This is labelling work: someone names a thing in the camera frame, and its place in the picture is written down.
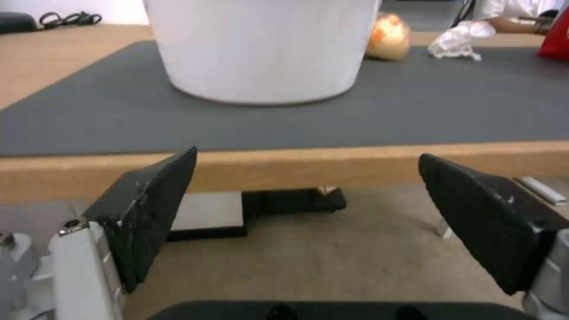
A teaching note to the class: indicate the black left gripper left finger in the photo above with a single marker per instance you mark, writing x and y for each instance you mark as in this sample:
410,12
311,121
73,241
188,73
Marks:
146,213

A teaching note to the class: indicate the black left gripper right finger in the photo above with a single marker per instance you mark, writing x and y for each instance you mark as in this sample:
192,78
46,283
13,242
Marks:
480,220

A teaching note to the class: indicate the white takeout bag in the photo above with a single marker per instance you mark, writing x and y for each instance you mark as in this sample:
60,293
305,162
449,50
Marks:
262,50

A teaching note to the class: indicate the silver table leg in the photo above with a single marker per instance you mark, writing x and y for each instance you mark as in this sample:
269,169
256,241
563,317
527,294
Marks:
540,190

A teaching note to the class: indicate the grey desk mat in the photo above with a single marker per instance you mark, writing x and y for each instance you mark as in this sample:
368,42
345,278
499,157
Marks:
284,113

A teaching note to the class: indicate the white crumpled tissue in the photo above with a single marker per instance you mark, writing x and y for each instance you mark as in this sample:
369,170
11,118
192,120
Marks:
458,41

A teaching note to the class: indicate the red box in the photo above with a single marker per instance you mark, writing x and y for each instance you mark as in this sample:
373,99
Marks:
555,38

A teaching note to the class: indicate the orange crumpled wrapper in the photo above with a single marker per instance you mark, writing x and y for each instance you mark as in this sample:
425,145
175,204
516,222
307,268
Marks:
387,37

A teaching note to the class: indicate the person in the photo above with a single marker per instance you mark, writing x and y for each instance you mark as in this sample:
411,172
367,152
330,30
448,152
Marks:
511,16

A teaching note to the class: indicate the black pouch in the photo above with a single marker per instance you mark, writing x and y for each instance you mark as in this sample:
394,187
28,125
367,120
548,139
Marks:
15,22

